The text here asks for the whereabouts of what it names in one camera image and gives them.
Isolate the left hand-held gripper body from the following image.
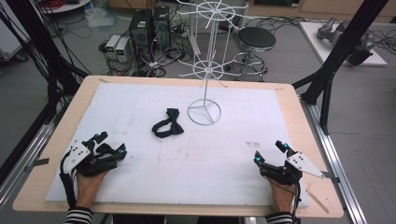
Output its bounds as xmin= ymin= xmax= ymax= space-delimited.
xmin=60 ymin=138 xmax=123 ymax=177

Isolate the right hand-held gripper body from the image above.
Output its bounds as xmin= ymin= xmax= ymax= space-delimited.
xmin=259 ymin=151 xmax=325 ymax=187

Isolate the black bow tie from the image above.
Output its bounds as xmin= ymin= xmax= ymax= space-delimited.
xmin=151 ymin=107 xmax=185 ymax=139

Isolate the white wire display rack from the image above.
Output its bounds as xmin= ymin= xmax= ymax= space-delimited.
xmin=177 ymin=0 xmax=250 ymax=127

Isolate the person's left hand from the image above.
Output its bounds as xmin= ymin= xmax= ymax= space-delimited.
xmin=75 ymin=171 xmax=109 ymax=209

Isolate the person's right hand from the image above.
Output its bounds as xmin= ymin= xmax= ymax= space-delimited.
xmin=268 ymin=179 xmax=297 ymax=215

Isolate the thin wooden stick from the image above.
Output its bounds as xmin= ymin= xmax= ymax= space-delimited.
xmin=304 ymin=189 xmax=331 ymax=215

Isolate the person's right striped sleeve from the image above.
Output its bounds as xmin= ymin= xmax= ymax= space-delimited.
xmin=264 ymin=211 xmax=294 ymax=224

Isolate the person's striped sleeve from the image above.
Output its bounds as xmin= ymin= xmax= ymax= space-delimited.
xmin=264 ymin=211 xmax=294 ymax=224
xmin=64 ymin=206 xmax=94 ymax=224

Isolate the person's left striped sleeve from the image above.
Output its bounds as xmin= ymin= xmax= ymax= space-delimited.
xmin=64 ymin=206 xmax=94 ymax=224

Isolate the white foam mat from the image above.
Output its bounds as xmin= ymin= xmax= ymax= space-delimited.
xmin=45 ymin=82 xmax=311 ymax=209

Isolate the grey bench power supply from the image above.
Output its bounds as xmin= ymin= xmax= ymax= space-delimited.
xmin=114 ymin=37 xmax=133 ymax=63
xmin=105 ymin=34 xmax=121 ymax=60

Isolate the white floor board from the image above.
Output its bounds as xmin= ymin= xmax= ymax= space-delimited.
xmin=298 ymin=21 xmax=389 ymax=67

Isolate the black round stool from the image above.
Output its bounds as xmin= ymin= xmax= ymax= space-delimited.
xmin=232 ymin=26 xmax=277 ymax=82

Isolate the black computer tower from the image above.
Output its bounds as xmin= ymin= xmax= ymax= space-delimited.
xmin=128 ymin=8 xmax=154 ymax=50
xmin=152 ymin=5 xmax=172 ymax=49

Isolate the clear plastic bag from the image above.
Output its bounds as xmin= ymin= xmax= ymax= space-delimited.
xmin=84 ymin=7 xmax=120 ymax=30

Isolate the grey robot part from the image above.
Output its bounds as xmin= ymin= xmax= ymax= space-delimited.
xmin=317 ymin=16 xmax=377 ymax=66

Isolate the round white table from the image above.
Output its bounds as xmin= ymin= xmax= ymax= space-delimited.
xmin=39 ymin=0 xmax=93 ymax=15

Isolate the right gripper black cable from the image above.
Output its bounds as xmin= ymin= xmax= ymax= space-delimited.
xmin=290 ymin=181 xmax=303 ymax=224

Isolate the aluminium rail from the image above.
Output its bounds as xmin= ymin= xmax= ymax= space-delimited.
xmin=299 ymin=94 xmax=369 ymax=224
xmin=0 ymin=102 xmax=68 ymax=209

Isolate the tangle of floor cables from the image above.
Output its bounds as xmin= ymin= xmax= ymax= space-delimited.
xmin=97 ymin=27 xmax=195 ymax=78

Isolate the black metal frame strut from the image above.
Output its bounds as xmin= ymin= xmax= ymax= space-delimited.
xmin=291 ymin=0 xmax=390 ymax=135
xmin=0 ymin=0 xmax=92 ymax=185

